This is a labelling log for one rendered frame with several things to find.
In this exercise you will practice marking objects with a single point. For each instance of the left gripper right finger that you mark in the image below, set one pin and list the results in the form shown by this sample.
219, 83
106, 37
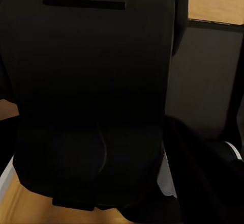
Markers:
209, 190

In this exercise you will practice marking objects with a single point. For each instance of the door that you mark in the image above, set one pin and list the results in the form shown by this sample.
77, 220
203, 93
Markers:
21, 206

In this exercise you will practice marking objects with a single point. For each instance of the digital camera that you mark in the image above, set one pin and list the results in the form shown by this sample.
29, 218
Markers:
90, 80

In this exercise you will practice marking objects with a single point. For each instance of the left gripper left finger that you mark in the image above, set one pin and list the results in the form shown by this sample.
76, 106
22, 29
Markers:
8, 132

